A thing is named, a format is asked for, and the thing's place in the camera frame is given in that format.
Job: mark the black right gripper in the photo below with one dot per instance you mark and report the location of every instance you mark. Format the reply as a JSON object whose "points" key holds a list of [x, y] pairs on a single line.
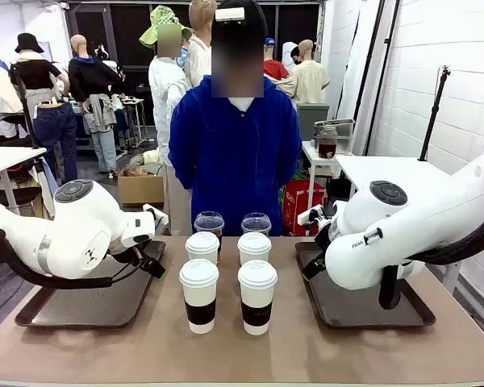
{"points": [[323, 240]]}

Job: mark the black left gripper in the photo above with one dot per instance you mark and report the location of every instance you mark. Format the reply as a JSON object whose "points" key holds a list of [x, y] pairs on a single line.
{"points": [[131, 252]]}

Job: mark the white paper cup black sleeve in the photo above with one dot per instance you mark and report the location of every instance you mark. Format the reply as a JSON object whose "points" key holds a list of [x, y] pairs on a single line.
{"points": [[254, 246], [257, 294], [202, 246], [199, 290]]}

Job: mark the clear dome-lid iced coffee cup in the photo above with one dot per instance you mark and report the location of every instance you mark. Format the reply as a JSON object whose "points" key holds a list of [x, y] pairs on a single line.
{"points": [[256, 222], [209, 221]]}

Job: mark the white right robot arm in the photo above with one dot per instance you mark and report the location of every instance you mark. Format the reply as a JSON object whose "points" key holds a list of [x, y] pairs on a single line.
{"points": [[391, 242]]}

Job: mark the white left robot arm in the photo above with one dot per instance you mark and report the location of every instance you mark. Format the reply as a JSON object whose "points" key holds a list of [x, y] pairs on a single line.
{"points": [[76, 238]]}

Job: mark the dark brown plastic tray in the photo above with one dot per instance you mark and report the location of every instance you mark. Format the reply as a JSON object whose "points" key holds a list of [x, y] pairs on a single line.
{"points": [[97, 302], [347, 306]]}

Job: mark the red shopping bag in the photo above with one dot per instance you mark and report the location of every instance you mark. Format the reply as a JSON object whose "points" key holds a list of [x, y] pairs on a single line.
{"points": [[300, 201]]}

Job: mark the cardboard box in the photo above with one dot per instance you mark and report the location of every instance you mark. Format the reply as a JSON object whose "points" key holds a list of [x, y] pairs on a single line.
{"points": [[141, 191]]}

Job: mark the large white table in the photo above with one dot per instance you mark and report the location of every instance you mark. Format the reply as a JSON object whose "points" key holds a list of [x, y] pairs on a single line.
{"points": [[387, 169]]}

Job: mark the glass jar with dark liquid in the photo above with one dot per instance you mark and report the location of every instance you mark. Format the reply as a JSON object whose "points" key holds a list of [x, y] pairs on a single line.
{"points": [[327, 145]]}

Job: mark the person in blue hoodie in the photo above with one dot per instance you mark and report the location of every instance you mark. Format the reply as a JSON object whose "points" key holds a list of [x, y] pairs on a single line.
{"points": [[234, 161]]}

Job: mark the metal bin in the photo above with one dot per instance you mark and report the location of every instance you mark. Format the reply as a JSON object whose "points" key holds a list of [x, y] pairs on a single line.
{"points": [[340, 127]]}

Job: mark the grey box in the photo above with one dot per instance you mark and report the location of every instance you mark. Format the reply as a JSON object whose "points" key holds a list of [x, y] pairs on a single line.
{"points": [[308, 121]]}

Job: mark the white table with clothes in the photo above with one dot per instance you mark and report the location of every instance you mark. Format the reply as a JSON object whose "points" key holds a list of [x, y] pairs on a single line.
{"points": [[8, 155]]}

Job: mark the mannequin in cream shirt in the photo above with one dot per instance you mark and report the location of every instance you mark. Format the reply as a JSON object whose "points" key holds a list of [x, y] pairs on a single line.
{"points": [[308, 80]]}

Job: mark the black tripod stand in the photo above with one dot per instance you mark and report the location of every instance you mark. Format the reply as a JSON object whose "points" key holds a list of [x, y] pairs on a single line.
{"points": [[433, 113]]}

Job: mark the bald mannequin in black jacket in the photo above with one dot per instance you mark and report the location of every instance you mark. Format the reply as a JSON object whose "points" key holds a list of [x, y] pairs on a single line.
{"points": [[89, 76]]}

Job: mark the person in red shirt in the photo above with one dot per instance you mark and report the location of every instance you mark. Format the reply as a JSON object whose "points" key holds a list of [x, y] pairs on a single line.
{"points": [[275, 68]]}

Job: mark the bald mannequin in white shirt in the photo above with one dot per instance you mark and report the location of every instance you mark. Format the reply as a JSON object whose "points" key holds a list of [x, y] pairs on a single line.
{"points": [[197, 52]]}

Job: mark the mannequin in black top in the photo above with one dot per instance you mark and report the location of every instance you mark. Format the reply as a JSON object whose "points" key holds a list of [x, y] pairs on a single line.
{"points": [[36, 72]]}

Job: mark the green checked sun hat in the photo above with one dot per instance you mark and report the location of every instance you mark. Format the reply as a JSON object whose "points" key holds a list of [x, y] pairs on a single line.
{"points": [[161, 24]]}

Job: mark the black bucket hat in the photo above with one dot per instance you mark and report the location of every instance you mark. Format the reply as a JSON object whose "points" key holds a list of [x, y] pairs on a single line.
{"points": [[28, 43]]}

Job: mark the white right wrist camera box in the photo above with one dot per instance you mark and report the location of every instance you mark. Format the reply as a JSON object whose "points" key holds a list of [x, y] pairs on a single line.
{"points": [[308, 214]]}

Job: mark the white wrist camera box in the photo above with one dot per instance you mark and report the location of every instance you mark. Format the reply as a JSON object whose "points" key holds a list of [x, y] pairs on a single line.
{"points": [[156, 213], [308, 214]]}

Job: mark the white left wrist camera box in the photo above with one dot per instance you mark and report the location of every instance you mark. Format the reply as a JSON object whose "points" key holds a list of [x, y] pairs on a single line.
{"points": [[156, 213]]}

